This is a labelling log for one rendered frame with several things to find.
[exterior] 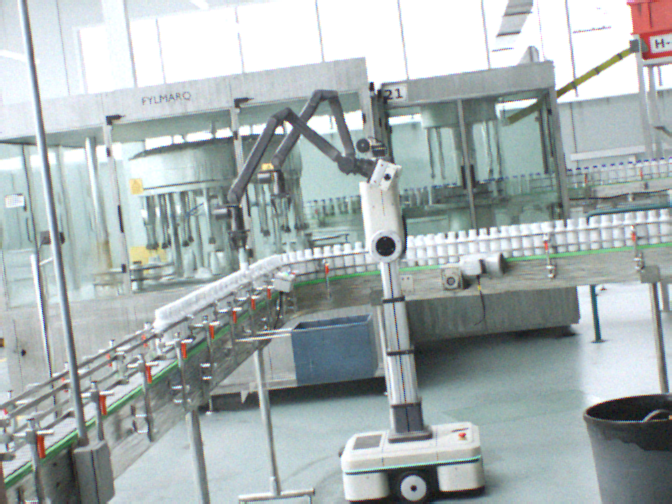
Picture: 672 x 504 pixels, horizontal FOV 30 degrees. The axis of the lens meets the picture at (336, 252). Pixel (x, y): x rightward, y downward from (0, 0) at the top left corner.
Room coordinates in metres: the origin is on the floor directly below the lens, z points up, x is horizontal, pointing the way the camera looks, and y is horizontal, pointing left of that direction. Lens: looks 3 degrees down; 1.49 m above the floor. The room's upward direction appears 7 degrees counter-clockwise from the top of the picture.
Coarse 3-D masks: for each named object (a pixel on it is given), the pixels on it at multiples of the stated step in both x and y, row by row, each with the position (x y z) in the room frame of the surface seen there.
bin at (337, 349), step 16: (320, 320) 5.22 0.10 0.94; (336, 320) 5.21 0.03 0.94; (352, 320) 5.20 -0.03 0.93; (368, 320) 4.94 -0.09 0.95; (272, 336) 4.98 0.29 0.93; (304, 336) 4.92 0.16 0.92; (320, 336) 4.91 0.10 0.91; (336, 336) 4.91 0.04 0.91; (352, 336) 4.90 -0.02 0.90; (368, 336) 4.89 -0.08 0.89; (304, 352) 4.92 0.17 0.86; (320, 352) 4.91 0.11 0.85; (336, 352) 4.91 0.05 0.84; (352, 352) 4.90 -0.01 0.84; (368, 352) 4.89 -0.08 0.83; (304, 368) 4.92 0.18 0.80; (320, 368) 4.91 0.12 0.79; (336, 368) 4.91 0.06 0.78; (352, 368) 4.90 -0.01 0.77; (368, 368) 4.90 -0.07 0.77; (304, 384) 4.92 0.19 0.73
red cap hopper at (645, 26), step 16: (640, 0) 11.21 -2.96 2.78; (656, 0) 11.16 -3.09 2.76; (640, 16) 11.24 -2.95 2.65; (656, 16) 11.18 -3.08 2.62; (640, 32) 11.22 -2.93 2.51; (656, 32) 11.19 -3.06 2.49; (640, 48) 11.24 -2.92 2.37; (656, 48) 11.23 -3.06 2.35; (640, 64) 11.25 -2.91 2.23; (656, 64) 11.79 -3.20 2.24; (640, 80) 11.26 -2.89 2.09; (640, 96) 11.26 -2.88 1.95; (656, 96) 11.79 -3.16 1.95; (656, 112) 11.80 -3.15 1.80; (656, 128) 11.81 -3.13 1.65; (656, 144) 11.81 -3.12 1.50
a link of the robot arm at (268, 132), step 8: (272, 120) 5.70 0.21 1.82; (264, 128) 5.70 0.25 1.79; (272, 128) 5.70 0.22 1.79; (264, 136) 5.73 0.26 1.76; (272, 136) 5.73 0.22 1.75; (256, 144) 5.73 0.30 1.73; (264, 144) 5.73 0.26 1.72; (256, 152) 5.73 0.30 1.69; (264, 152) 5.74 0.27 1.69; (248, 160) 5.74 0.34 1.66; (256, 160) 5.73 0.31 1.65; (248, 168) 5.73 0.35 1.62; (256, 168) 5.75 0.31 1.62; (240, 176) 5.74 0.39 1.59; (248, 176) 5.74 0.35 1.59; (240, 184) 5.73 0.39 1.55; (248, 184) 5.77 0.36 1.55; (232, 192) 5.73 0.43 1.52; (240, 192) 5.73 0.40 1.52; (240, 200) 5.79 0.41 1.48
